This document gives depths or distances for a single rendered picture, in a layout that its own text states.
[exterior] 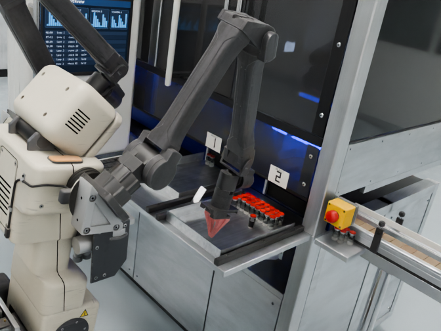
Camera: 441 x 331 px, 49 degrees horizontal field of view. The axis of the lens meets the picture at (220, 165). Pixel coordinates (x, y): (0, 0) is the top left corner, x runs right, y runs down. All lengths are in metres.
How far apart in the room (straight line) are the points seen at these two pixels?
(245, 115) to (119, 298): 1.63
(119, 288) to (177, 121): 1.77
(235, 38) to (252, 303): 1.19
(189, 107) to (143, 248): 1.51
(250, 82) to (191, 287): 1.26
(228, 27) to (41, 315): 0.83
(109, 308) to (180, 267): 0.51
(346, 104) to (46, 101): 0.85
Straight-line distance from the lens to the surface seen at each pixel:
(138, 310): 2.60
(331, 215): 1.56
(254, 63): 1.16
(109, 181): 1.03
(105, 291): 2.70
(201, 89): 1.05
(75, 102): 1.09
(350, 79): 1.50
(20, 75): 1.98
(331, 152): 1.56
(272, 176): 1.72
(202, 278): 2.16
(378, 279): 1.76
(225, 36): 1.07
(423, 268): 1.62
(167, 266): 2.35
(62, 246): 1.27
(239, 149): 1.31
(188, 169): 1.98
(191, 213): 1.65
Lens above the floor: 1.68
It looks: 23 degrees down
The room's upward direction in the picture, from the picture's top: 10 degrees clockwise
